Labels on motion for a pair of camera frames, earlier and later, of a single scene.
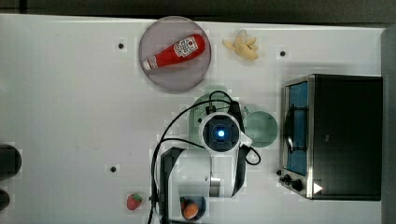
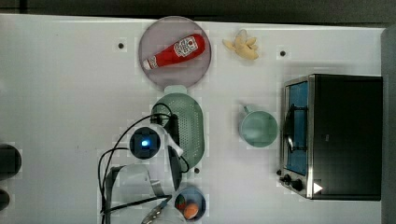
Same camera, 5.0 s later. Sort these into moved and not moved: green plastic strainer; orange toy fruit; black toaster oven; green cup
Moved: green plastic strainer
Not moved: black toaster oven; green cup; orange toy fruit
